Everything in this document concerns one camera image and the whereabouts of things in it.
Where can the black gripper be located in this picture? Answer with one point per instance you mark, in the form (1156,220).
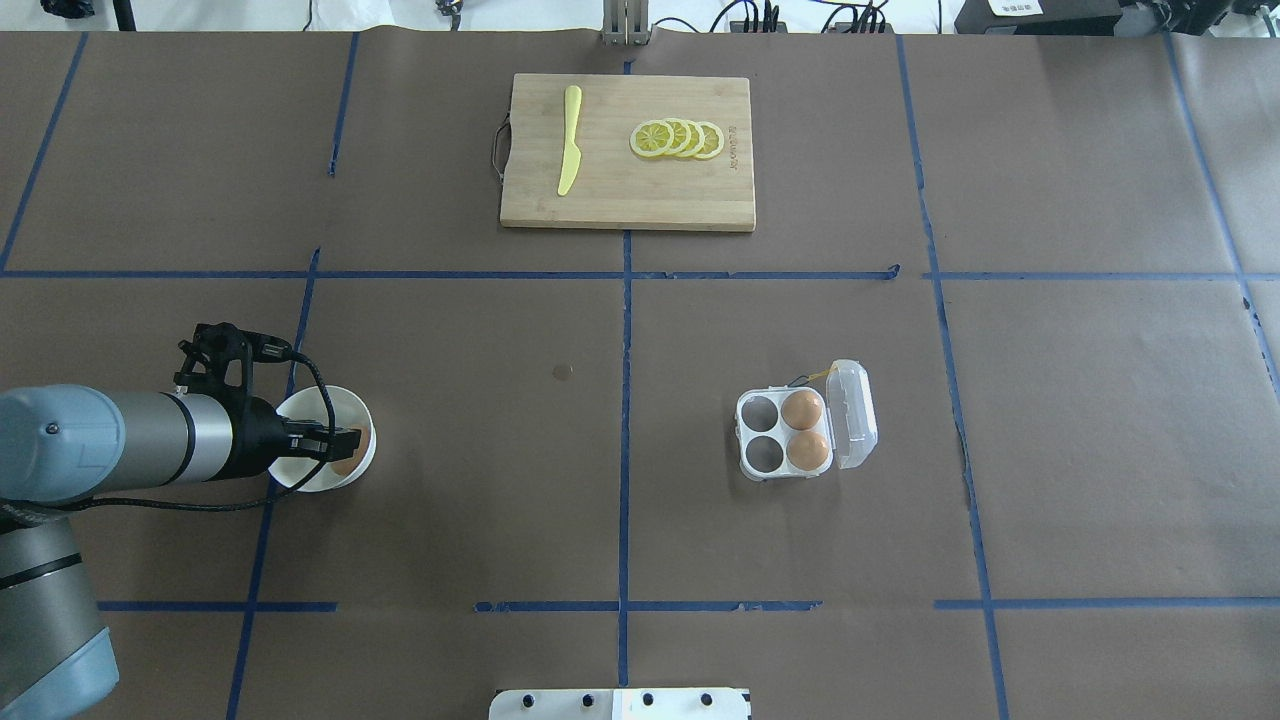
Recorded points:
(252,436)

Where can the aluminium frame post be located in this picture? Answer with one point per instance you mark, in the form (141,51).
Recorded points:
(626,23)

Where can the white paper bowl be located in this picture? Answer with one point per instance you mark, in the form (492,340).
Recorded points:
(344,410)

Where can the brown egg in box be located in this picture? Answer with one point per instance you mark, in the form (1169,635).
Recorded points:
(803,409)
(808,452)

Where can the yellow plastic knife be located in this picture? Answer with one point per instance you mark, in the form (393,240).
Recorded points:
(571,153)

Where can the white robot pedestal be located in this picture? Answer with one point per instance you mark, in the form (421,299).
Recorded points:
(623,703)

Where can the clear plastic egg box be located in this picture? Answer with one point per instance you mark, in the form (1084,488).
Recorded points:
(850,423)

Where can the yellow lemon slices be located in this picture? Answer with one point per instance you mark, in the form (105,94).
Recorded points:
(677,138)

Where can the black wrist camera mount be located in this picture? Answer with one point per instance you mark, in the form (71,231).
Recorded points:
(220,359)

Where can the wooden cutting board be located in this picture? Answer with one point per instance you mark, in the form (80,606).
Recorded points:
(615,190)

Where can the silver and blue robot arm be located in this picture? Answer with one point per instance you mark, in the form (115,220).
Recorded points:
(69,448)

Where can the black computer box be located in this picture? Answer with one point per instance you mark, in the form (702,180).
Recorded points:
(1038,18)

